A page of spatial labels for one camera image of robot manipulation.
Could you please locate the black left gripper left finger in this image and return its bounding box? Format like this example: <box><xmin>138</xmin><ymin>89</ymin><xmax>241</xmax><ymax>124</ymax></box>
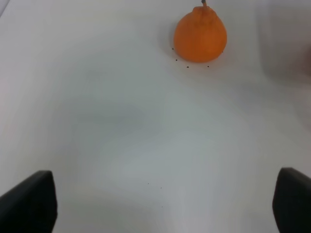
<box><xmin>0</xmin><ymin>170</ymin><xmax>58</xmax><ymax>233</ymax></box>

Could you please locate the orange with knobbed top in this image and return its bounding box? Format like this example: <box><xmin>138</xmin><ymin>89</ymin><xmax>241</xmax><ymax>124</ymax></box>
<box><xmin>173</xmin><ymin>0</ymin><xmax>227</xmax><ymax>63</ymax></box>

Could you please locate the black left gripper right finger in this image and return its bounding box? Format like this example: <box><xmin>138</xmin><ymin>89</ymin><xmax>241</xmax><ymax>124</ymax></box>
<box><xmin>272</xmin><ymin>167</ymin><xmax>311</xmax><ymax>233</ymax></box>

